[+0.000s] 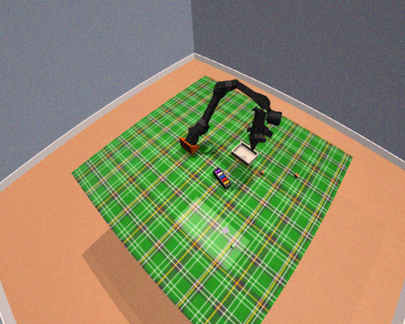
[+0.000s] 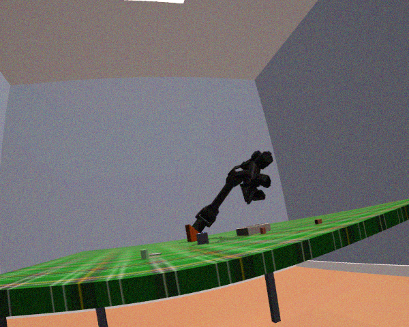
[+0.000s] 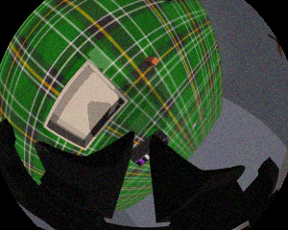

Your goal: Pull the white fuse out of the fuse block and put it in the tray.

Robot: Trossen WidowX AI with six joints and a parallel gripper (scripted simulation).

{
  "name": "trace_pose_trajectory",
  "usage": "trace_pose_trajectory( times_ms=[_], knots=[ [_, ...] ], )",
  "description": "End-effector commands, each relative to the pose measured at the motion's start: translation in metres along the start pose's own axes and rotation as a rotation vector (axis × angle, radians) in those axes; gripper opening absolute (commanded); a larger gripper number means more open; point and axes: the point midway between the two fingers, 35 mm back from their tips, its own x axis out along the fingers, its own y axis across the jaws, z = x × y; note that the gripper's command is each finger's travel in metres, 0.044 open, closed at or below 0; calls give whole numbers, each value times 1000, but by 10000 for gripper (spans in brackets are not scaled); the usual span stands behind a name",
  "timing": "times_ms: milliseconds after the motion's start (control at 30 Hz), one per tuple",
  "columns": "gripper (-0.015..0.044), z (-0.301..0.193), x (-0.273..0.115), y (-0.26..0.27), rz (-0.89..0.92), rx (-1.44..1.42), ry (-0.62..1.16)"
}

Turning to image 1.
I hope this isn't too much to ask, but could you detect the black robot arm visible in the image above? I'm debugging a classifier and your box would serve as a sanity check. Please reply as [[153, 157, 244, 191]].
[[184, 80, 282, 146]]

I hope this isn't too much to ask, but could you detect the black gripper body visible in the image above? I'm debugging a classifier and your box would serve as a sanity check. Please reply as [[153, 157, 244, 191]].
[[247, 120, 266, 143]]

